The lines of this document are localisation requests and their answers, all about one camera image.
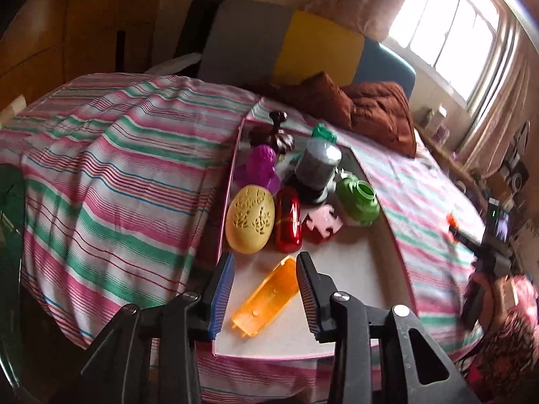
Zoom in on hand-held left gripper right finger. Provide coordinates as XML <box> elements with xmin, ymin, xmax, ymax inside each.
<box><xmin>296</xmin><ymin>251</ymin><xmax>483</xmax><ymax>404</ymax></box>

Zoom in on red glossy bottle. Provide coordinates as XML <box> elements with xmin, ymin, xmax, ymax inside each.
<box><xmin>275</xmin><ymin>187</ymin><xmax>303</xmax><ymax>252</ymax></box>

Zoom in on brown quilt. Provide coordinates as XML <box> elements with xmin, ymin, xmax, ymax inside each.
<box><xmin>253</xmin><ymin>71</ymin><xmax>417</xmax><ymax>158</ymax></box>

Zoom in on red puzzle block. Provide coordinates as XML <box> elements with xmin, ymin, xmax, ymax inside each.
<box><xmin>302</xmin><ymin>204</ymin><xmax>342</xmax><ymax>243</ymax></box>

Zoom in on pink rimmed white tray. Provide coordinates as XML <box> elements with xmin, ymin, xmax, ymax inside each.
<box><xmin>212</xmin><ymin>124</ymin><xmax>418</xmax><ymax>360</ymax></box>

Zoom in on grey jar with black base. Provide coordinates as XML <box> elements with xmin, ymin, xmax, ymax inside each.
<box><xmin>290</xmin><ymin>137</ymin><xmax>343</xmax><ymax>205</ymax></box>

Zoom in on yellow oval perforated case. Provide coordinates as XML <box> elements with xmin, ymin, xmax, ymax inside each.
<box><xmin>225</xmin><ymin>183</ymin><xmax>276</xmax><ymax>254</ymax></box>

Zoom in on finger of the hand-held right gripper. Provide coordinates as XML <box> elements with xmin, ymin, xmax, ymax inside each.
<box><xmin>448</xmin><ymin>225</ymin><xmax>483</xmax><ymax>253</ymax></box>

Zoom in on white boxes beside bed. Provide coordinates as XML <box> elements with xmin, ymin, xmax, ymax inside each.
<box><xmin>0</xmin><ymin>97</ymin><xmax>28</xmax><ymax>127</ymax></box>

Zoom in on purple perforated plastic piece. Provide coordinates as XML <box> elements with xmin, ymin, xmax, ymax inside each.
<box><xmin>235</xmin><ymin>144</ymin><xmax>281</xmax><ymax>190</ymax></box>

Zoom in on white bed rail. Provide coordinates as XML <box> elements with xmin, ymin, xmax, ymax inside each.
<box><xmin>145</xmin><ymin>53</ymin><xmax>203</xmax><ymax>76</ymax></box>

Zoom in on white carton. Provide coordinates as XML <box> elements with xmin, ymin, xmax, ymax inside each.
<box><xmin>425</xmin><ymin>105</ymin><xmax>448</xmax><ymax>135</ymax></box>

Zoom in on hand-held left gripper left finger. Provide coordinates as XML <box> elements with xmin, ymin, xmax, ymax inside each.
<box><xmin>80</xmin><ymin>252</ymin><xmax>235</xmax><ymax>404</ymax></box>

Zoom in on wooden wardrobe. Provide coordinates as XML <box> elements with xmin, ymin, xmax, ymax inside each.
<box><xmin>0</xmin><ymin>0</ymin><xmax>169</xmax><ymax>110</ymax></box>

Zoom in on long beige curtain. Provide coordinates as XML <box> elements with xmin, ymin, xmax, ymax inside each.
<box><xmin>457</xmin><ymin>21</ymin><xmax>539</xmax><ymax>169</ymax></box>

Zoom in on window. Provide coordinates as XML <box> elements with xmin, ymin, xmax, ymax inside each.
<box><xmin>389</xmin><ymin>0</ymin><xmax>500</xmax><ymax>102</ymax></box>

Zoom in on black rolled mat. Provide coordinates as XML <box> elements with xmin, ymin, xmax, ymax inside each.
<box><xmin>175</xmin><ymin>0</ymin><xmax>229</xmax><ymax>77</ymax></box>

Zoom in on grey yellow blue headboard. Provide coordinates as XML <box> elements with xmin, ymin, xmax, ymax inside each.
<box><xmin>198</xmin><ymin>0</ymin><xmax>417</xmax><ymax>93</ymax></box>

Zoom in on person's right hand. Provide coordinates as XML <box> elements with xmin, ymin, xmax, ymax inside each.
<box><xmin>484</xmin><ymin>278</ymin><xmax>520</xmax><ymax>329</ymax></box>

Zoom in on orange plastic boat shell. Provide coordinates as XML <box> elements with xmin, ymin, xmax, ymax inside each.
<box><xmin>231</xmin><ymin>255</ymin><xmax>300</xmax><ymax>337</ymax></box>

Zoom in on striped pink green bedsheet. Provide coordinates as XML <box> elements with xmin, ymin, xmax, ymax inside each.
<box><xmin>0</xmin><ymin>73</ymin><xmax>498</xmax><ymax>404</ymax></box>

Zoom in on wooden side table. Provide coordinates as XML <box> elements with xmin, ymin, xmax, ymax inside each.
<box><xmin>415</xmin><ymin>122</ymin><xmax>498</xmax><ymax>186</ymax></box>

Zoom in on green and white plastic device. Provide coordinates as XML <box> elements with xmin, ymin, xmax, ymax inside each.
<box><xmin>335</xmin><ymin>170</ymin><xmax>381</xmax><ymax>227</ymax></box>

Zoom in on dark green plastic object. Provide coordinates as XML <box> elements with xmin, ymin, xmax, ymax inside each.
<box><xmin>0</xmin><ymin>164</ymin><xmax>26</xmax><ymax>270</ymax></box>

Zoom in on dark brown plastic ornament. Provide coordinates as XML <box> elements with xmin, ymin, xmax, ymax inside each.
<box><xmin>248</xmin><ymin>110</ymin><xmax>295</xmax><ymax>154</ymax></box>

